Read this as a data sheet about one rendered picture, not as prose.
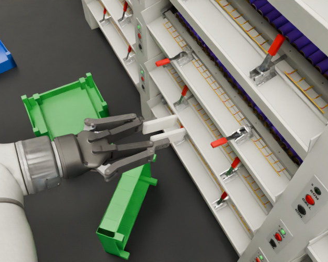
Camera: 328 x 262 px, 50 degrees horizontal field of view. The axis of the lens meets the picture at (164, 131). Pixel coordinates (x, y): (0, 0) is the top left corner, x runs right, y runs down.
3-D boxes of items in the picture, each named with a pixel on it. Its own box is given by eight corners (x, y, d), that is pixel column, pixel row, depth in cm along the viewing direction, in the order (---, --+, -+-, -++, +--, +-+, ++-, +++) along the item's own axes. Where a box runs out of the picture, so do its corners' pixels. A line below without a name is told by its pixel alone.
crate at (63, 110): (113, 151, 140) (114, 146, 133) (64, 171, 135) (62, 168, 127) (84, 84, 145) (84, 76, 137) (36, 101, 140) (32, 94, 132)
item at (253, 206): (255, 237, 91) (253, 226, 79) (152, 79, 121) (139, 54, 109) (323, 196, 91) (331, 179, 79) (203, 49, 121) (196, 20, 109)
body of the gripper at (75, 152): (53, 152, 66) (101, 140, 69) (64, 190, 62) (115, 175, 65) (48, 127, 60) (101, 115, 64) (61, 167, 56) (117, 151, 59)
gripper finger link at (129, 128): (90, 155, 65) (87, 149, 66) (142, 132, 70) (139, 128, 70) (89, 142, 62) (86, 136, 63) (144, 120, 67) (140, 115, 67)
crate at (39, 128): (39, 143, 142) (34, 132, 135) (26, 107, 152) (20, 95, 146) (110, 116, 150) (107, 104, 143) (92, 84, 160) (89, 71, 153)
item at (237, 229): (241, 258, 107) (238, 251, 95) (153, 114, 137) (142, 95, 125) (299, 222, 107) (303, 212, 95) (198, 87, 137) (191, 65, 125)
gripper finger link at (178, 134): (150, 135, 65) (151, 139, 65) (184, 127, 68) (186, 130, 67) (148, 145, 67) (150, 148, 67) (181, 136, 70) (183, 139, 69)
